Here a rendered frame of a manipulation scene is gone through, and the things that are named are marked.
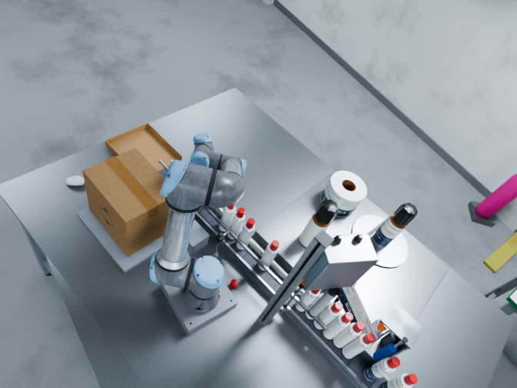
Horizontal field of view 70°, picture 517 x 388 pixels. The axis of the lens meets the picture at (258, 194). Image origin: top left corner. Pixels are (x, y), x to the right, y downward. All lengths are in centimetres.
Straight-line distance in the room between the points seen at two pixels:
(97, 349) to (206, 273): 49
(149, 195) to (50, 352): 125
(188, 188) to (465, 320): 157
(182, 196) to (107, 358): 72
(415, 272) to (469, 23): 275
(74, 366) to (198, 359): 103
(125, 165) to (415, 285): 146
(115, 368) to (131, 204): 59
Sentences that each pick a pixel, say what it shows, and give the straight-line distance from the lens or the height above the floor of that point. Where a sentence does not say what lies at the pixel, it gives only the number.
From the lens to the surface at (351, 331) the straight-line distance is 154.
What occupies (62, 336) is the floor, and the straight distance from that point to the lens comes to 249.
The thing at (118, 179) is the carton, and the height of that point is 112.
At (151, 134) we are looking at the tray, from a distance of 216.
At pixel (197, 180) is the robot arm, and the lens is 107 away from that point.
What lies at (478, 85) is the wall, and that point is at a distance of 422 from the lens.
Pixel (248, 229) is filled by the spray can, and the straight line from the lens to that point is 157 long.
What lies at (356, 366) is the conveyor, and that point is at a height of 88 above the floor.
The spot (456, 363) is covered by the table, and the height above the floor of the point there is 83.
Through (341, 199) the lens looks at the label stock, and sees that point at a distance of 191.
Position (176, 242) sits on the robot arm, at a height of 125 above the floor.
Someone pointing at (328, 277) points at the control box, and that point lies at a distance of 117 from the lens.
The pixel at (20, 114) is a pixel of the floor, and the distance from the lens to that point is 359.
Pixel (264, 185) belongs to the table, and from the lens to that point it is 203.
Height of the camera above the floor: 234
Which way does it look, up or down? 49 degrees down
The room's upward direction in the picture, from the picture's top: 22 degrees clockwise
